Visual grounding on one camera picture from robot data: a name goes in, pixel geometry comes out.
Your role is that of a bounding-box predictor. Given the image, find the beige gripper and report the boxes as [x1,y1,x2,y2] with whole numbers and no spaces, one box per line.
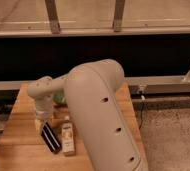
[35,103,53,134]

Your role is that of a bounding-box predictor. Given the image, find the black striped eraser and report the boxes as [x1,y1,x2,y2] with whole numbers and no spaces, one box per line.
[41,122,62,154]

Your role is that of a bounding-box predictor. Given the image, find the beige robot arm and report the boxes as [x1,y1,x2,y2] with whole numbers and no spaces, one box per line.
[28,59,149,171]

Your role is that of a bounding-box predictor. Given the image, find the small white bottle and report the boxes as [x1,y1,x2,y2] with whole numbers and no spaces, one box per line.
[61,116,75,156]

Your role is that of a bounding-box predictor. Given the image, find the green bowl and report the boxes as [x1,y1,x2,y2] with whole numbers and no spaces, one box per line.
[53,92,66,104]

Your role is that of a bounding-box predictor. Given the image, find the left metal window post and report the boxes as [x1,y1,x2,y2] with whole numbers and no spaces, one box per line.
[45,0,60,34]

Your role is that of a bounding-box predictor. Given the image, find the metal window post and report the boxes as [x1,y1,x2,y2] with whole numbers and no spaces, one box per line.
[45,0,60,34]
[112,0,125,32]

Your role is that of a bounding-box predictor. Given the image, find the right metal window post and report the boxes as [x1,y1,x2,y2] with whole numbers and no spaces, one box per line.
[112,0,125,32]

